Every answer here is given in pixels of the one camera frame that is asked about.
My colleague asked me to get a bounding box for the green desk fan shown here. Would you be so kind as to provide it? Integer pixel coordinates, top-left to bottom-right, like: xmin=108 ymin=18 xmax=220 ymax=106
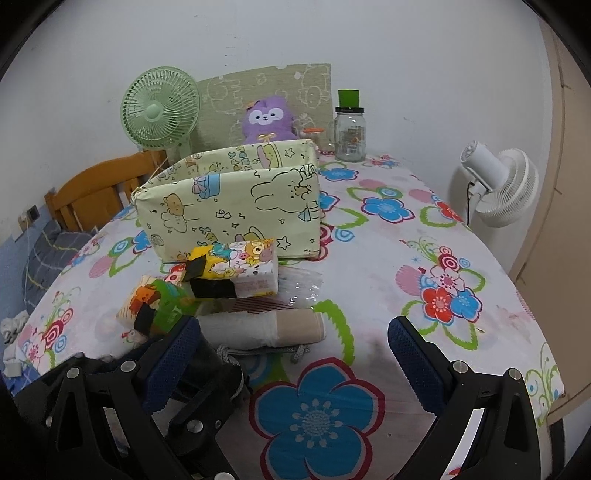
xmin=120 ymin=67 xmax=201 ymax=163

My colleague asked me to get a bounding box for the clear plastic bag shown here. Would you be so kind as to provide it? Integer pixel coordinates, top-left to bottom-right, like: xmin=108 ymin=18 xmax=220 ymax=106
xmin=277 ymin=265 xmax=324 ymax=310

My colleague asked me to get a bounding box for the yellow cartoon tissue pack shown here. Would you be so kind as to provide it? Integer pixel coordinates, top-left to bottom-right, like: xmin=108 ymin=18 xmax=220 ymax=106
xmin=185 ymin=237 xmax=280 ymax=298

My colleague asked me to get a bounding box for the beige cosmetic tube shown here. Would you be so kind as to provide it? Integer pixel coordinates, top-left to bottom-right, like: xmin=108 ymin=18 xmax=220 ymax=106
xmin=198 ymin=308 xmax=328 ymax=349

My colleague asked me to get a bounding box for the small pink red tissue pack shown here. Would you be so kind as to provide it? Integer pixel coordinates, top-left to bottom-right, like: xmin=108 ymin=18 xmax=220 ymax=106
xmin=161 ymin=261 xmax=191 ymax=284

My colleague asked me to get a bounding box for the white clip fan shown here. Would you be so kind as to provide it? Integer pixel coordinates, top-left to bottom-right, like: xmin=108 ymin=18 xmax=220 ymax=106
xmin=459 ymin=140 xmax=540 ymax=228

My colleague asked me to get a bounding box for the white charger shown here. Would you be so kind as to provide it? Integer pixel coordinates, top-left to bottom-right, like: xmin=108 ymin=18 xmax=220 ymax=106
xmin=2 ymin=355 xmax=28 ymax=377

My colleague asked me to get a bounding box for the wooden bed headboard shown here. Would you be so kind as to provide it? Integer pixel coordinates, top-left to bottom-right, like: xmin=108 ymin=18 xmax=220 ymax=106
xmin=45 ymin=150 xmax=169 ymax=232

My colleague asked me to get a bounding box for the pink striped packet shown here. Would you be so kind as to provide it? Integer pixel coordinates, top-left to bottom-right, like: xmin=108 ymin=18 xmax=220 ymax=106
xmin=235 ymin=295 xmax=296 ymax=315

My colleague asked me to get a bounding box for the purple plush toy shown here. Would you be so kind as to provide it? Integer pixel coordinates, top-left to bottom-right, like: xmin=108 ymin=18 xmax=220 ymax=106
xmin=242 ymin=96 xmax=298 ymax=145

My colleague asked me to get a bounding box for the wall socket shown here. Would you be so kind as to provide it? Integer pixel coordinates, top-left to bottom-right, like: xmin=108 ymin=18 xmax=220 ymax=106
xmin=18 ymin=204 xmax=41 ymax=229

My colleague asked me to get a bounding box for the glass jar with green lid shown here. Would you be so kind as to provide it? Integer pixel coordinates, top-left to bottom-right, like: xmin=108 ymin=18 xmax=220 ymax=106
xmin=333 ymin=89 xmax=368 ymax=162

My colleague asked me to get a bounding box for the green cartoon print board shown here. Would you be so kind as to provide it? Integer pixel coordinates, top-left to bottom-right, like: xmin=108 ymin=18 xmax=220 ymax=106
xmin=196 ymin=63 xmax=332 ymax=153

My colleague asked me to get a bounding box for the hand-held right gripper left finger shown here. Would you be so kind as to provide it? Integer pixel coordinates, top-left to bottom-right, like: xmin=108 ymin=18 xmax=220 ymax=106
xmin=14 ymin=316 xmax=204 ymax=480

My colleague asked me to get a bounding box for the green orange tissue pack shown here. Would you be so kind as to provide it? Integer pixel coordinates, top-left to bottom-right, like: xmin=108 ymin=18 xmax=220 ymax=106
xmin=115 ymin=274 xmax=201 ymax=335

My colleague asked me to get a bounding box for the cotton swab jar orange lid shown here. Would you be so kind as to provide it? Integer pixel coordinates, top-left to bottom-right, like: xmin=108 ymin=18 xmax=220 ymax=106
xmin=300 ymin=126 xmax=326 ymax=148

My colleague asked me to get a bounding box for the grey plaid pillow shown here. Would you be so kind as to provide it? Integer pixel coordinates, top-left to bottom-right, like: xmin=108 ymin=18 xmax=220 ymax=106
xmin=21 ymin=228 xmax=100 ymax=315

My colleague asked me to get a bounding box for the crumpled white cloth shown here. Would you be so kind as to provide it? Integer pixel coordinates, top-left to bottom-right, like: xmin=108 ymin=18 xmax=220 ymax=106
xmin=0 ymin=310 xmax=31 ymax=344

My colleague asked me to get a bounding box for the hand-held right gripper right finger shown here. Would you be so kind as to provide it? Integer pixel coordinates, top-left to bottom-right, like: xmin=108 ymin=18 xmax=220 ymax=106
xmin=387 ymin=316 xmax=542 ymax=480

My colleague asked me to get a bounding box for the yellow cartoon print storage box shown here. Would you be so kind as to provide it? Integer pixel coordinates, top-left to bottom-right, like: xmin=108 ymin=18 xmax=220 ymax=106
xmin=131 ymin=138 xmax=321 ymax=261

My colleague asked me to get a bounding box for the floral tablecloth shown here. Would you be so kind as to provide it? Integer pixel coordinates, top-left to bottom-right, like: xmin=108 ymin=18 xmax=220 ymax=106
xmin=16 ymin=150 xmax=566 ymax=480

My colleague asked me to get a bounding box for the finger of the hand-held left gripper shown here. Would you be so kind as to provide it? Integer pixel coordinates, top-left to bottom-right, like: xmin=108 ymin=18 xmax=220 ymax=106
xmin=166 ymin=339 xmax=241 ymax=464

